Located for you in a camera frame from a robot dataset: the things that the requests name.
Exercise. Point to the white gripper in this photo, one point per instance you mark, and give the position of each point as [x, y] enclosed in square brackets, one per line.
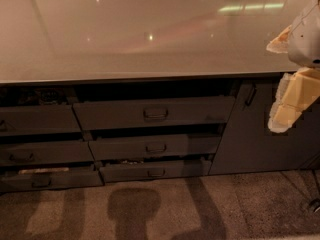
[306, 43]

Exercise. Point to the grey drawer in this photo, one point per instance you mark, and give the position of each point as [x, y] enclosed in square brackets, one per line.
[32, 120]
[153, 112]
[155, 170]
[154, 146]
[45, 181]
[44, 153]

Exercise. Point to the grey cabinet door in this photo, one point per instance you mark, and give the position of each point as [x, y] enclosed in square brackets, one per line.
[247, 144]

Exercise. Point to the black caster wheel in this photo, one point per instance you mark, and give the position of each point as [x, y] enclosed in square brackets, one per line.
[314, 205]

